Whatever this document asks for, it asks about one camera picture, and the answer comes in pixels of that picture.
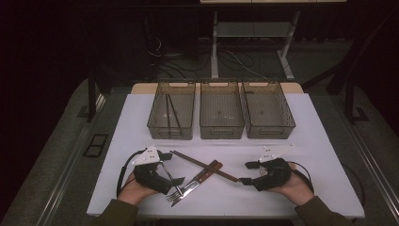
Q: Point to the white table mat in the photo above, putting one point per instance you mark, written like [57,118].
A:
[219,204]

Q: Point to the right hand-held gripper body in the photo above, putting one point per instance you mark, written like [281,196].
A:
[276,175]

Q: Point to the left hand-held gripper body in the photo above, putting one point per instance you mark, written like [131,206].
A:
[150,176]

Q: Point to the person's left hand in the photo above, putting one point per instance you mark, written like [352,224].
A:
[133,193]

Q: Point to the grey metal stand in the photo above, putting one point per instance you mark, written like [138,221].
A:
[214,47]

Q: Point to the small amber plastic spoon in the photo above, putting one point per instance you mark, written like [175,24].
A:
[263,172]

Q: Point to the person's right hand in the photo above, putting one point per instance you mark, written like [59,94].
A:
[296,190]

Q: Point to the metal floor rail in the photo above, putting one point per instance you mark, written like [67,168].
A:
[376,171]
[61,188]

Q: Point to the smoky translucent plastic bin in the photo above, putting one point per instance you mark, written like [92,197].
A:
[268,111]
[185,111]
[221,111]

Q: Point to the black stand pole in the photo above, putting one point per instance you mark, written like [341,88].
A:
[91,100]

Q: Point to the black angled stand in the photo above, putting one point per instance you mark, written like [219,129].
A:
[350,100]

